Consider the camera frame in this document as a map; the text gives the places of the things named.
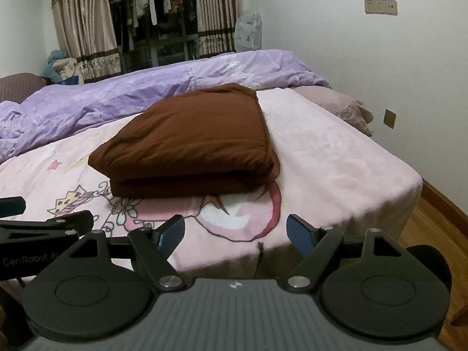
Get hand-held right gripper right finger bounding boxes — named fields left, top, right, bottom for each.
left=286, top=214, right=405, bottom=290

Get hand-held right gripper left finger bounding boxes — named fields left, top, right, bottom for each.
left=68, top=215, right=187, bottom=291

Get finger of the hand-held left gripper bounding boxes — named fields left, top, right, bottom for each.
left=0, top=210, right=94, bottom=235
left=0, top=197, right=26, bottom=217

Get brown jacket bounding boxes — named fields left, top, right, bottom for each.
left=88, top=83, right=281, bottom=199

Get pile of blue white clothes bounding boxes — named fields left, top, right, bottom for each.
left=41, top=49, right=79, bottom=85

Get hanging clothes on rack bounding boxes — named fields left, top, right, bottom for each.
left=110, top=0, right=196, bottom=50

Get pink printed bed blanket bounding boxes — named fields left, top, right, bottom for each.
left=0, top=88, right=423, bottom=278

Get pink quilted headboard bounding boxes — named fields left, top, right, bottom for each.
left=0, top=73, right=47, bottom=102

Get purple duvet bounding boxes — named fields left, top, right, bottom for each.
left=0, top=49, right=331, bottom=163

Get pink pillow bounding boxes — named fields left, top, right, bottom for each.
left=292, top=86, right=374, bottom=137

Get dark balcony window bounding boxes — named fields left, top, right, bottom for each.
left=105, top=0, right=200, bottom=74

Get beige striped curtain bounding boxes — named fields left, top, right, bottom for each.
left=195, top=0, right=238, bottom=59
left=51, top=0, right=122, bottom=83

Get white patterned plastic bag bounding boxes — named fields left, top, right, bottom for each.
left=235, top=6, right=263, bottom=54

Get beige wall socket panel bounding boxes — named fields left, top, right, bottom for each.
left=364, top=0, right=398, bottom=16

